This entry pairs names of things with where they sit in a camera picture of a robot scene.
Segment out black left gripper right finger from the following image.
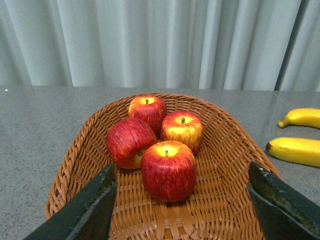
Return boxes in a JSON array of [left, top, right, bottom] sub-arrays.
[[247, 161, 320, 240]]

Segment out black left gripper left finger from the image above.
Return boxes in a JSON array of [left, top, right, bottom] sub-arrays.
[[25, 163, 118, 240]]

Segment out brown wicker basket left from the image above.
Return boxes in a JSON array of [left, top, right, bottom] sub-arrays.
[[45, 93, 277, 240]]

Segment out yellow banana front left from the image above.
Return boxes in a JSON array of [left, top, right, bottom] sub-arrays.
[[265, 137, 320, 168]]

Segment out red apple lying sideways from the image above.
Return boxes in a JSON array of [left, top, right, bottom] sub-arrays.
[[106, 118, 157, 170]]

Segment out yellow banana behind apple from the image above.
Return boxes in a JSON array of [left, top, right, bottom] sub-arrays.
[[278, 108, 320, 129]]

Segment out red apple back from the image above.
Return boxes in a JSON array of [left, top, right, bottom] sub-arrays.
[[128, 96, 167, 138]]

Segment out red yellow apple right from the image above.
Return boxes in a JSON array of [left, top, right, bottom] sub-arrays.
[[160, 110, 204, 155]]

